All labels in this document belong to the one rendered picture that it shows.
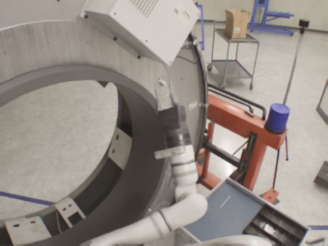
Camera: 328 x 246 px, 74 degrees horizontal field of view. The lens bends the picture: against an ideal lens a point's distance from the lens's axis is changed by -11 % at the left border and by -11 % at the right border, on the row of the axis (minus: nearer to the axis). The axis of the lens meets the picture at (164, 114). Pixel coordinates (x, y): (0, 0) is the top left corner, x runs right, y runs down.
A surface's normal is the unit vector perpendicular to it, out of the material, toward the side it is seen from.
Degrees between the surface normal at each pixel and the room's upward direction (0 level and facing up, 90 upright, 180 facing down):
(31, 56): 90
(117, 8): 90
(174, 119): 62
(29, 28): 90
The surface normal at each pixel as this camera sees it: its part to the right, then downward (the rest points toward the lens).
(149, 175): -0.65, -0.03
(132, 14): 0.69, 0.39
